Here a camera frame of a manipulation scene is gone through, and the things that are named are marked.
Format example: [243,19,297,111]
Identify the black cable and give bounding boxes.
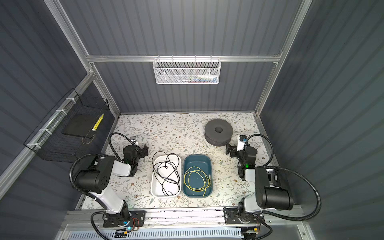
[151,151,181,197]

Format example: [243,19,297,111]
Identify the white plastic tray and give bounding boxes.
[150,151,182,199]

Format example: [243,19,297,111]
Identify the dark grey cable spool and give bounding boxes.
[204,119,234,147]

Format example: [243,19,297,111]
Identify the teal plastic tray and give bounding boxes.
[182,155,213,198]

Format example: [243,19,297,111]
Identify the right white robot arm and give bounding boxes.
[223,134,322,226]

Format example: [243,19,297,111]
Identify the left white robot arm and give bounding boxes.
[69,132,149,231]

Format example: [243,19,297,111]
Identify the yellow marker pen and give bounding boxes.
[92,114,105,132]

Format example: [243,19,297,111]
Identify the black flat pad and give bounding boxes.
[62,114,97,139]

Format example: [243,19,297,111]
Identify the items in white basket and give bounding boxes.
[178,75,220,84]

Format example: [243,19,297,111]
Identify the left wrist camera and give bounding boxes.
[130,136,139,146]

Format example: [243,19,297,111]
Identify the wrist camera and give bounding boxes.
[130,136,139,146]
[237,135,247,151]

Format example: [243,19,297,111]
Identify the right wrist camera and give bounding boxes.
[237,135,247,151]

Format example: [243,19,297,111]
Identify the yellow cable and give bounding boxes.
[183,166,212,197]

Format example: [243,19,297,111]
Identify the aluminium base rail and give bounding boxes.
[59,205,309,231]

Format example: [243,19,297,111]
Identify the black wire mesh basket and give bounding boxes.
[24,90,113,163]

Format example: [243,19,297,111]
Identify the white wire mesh basket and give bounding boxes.
[153,59,222,85]

